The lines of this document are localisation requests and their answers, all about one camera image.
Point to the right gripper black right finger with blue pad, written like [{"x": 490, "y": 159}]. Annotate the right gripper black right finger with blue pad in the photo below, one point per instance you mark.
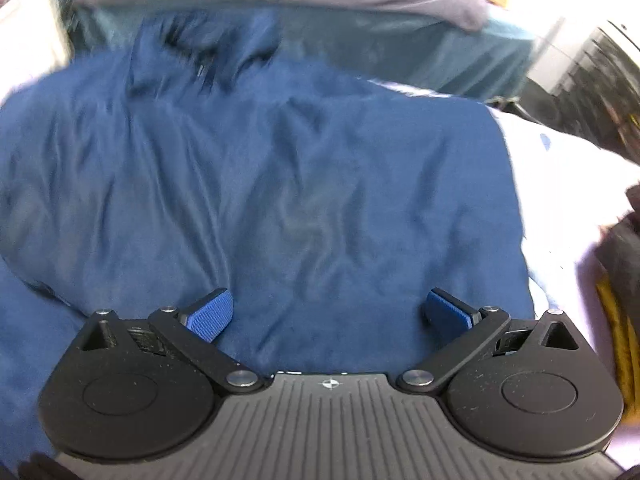
[{"x": 465, "y": 335}]

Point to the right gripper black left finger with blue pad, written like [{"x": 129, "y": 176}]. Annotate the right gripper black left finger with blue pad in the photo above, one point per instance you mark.
[{"x": 189, "y": 333}]

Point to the lavender floral bed sheet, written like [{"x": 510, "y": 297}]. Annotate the lavender floral bed sheet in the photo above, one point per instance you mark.
[{"x": 565, "y": 199}]

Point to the grey mattress teal skirt bed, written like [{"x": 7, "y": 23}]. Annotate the grey mattress teal skirt bed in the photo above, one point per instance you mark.
[{"x": 464, "y": 47}]

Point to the navy blue jacket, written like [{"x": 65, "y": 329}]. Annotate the navy blue jacket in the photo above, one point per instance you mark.
[{"x": 201, "y": 156}]

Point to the dark yellow clothing pile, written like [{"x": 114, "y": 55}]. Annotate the dark yellow clothing pile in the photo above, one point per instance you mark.
[{"x": 618, "y": 291}]

